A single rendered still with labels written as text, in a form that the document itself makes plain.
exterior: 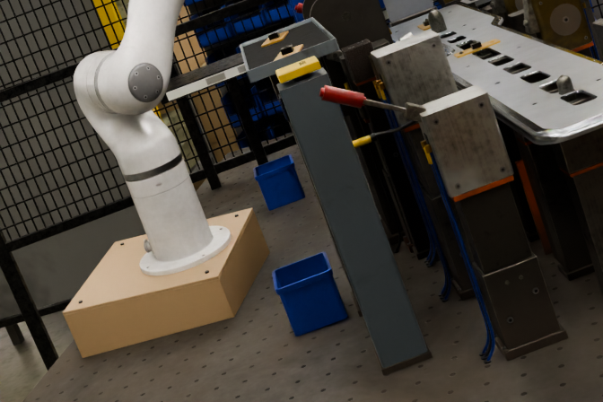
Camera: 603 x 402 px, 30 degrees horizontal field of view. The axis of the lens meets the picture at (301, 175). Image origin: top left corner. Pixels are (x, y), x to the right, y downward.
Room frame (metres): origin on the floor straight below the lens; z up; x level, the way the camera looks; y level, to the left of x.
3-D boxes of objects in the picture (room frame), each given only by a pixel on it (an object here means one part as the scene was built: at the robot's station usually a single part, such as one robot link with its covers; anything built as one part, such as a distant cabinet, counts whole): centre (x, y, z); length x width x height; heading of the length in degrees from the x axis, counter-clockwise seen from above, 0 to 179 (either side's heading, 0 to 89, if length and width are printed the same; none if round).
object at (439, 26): (2.37, -0.38, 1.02); 0.03 x 0.03 x 0.07
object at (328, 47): (1.80, -0.05, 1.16); 0.37 x 0.14 x 0.02; 0
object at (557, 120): (2.01, -0.39, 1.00); 1.38 x 0.22 x 0.02; 0
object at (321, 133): (1.54, -0.05, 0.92); 0.08 x 0.08 x 0.44; 0
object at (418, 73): (1.70, -0.20, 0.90); 0.13 x 0.08 x 0.41; 90
